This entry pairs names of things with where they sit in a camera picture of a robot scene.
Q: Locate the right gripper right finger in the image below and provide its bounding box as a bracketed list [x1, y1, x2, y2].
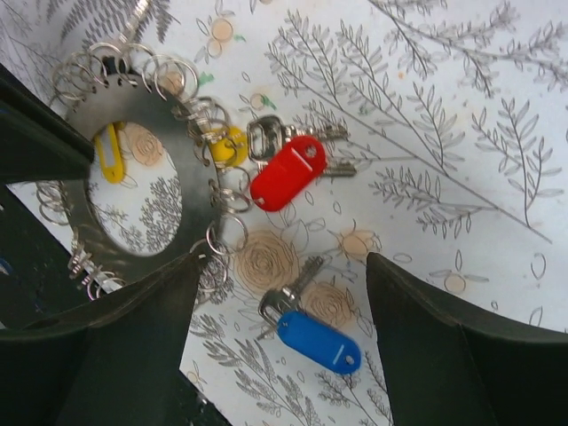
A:
[366, 253, 567, 425]

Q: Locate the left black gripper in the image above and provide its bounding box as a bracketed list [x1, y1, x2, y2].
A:
[0, 67, 94, 331]

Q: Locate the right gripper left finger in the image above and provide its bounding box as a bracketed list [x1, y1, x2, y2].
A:
[1, 255, 201, 425]

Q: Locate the yellow key tag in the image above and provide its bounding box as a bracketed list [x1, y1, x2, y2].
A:
[209, 126, 248, 168]
[93, 122, 125, 185]

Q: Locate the silver key with blue tag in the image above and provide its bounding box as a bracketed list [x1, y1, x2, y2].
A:
[256, 256, 324, 340]

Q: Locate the blue key tag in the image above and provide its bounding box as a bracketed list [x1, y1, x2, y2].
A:
[276, 311, 362, 375]

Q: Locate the red key tag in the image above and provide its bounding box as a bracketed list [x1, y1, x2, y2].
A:
[249, 136, 327, 212]

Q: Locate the floral table mat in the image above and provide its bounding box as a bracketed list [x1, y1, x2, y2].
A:
[0, 0, 568, 426]

